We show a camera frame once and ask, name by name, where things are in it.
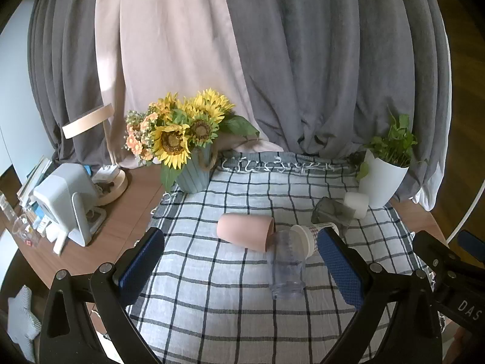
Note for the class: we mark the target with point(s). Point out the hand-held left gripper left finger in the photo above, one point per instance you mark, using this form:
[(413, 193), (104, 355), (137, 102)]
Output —
[(138, 269)]

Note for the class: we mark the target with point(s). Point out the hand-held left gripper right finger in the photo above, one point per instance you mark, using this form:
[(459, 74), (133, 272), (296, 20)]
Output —
[(341, 269)]

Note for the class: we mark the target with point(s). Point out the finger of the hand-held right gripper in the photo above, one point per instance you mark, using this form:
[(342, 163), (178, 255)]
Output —
[(435, 256), (473, 245)]

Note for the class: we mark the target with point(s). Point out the patterned paper cup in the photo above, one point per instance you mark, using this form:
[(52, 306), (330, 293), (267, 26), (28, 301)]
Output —
[(309, 237)]

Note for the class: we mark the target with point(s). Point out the clear plastic cup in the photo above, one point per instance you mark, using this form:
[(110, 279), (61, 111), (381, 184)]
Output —
[(287, 273)]

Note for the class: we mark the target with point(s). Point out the grey translucent cup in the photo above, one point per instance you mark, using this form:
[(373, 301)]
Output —
[(329, 212)]

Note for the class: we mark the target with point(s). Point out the small white cup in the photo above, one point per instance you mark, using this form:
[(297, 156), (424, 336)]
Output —
[(356, 204)]

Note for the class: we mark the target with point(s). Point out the pink cup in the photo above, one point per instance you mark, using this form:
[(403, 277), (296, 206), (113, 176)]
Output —
[(242, 231)]

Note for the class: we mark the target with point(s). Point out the white plant pot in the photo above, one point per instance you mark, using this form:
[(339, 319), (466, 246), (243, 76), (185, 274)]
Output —
[(380, 182)]

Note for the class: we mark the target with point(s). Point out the checked tablecloth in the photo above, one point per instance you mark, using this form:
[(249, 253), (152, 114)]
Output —
[(227, 311)]

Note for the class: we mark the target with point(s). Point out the white plug adapter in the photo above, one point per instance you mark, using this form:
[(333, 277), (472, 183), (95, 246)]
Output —
[(105, 174)]

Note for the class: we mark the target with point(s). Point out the white box-shaped appliance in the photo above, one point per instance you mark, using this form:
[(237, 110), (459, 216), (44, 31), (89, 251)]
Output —
[(60, 193)]

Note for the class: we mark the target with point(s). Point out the blue ribbed vase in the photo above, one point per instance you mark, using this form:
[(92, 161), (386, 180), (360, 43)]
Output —
[(195, 174)]

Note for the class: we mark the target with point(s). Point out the green leafy plant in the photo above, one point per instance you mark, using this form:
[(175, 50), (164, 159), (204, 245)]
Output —
[(394, 142)]

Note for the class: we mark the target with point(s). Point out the clear plastic container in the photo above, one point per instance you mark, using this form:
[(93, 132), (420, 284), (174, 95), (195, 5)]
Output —
[(21, 227)]

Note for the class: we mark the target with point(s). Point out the grey star pillow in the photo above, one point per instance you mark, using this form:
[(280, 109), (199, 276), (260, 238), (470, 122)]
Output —
[(22, 318)]

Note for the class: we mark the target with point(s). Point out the sunflower bouquet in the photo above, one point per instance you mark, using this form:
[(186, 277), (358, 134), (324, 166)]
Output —
[(174, 140)]

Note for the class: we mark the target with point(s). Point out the row of books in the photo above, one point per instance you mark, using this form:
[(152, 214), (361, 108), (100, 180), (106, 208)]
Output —
[(32, 180)]

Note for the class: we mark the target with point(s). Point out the wooden desk lamp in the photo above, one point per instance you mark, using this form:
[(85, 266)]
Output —
[(89, 119)]

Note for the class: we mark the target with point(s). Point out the grey curtain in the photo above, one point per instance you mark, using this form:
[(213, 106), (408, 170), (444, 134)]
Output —
[(68, 64), (333, 64)]

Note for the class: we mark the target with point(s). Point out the pale pink curtain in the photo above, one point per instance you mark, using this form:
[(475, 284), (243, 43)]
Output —
[(166, 38)]

